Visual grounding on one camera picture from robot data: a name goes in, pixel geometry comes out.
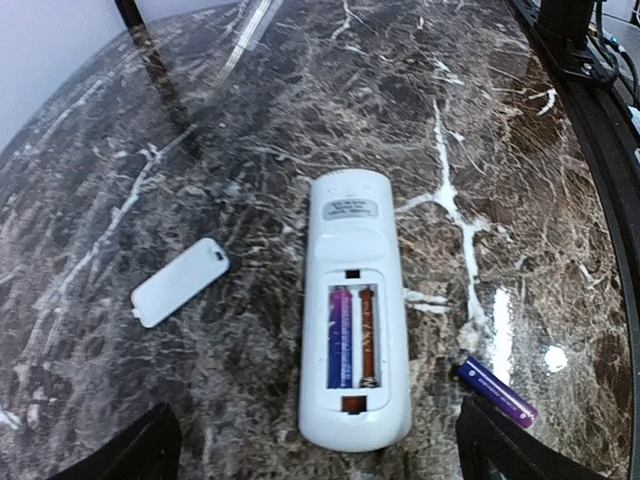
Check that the white remote control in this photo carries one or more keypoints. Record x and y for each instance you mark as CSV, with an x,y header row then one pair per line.
x,y
352,242

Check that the blue battery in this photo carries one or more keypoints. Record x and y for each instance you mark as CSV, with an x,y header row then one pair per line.
x,y
340,346

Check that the white battery cover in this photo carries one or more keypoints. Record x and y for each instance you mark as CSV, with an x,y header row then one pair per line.
x,y
175,284

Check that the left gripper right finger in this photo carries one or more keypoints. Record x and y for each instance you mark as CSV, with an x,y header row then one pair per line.
x,y
490,446

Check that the black front rail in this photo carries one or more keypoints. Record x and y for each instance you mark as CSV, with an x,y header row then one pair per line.
x,y
604,128

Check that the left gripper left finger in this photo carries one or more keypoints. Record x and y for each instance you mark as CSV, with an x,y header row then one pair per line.
x,y
149,448

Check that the right black frame post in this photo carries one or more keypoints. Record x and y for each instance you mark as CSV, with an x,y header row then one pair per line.
x,y
129,13

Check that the purple battery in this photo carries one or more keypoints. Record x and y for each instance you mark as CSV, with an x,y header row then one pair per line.
x,y
482,381

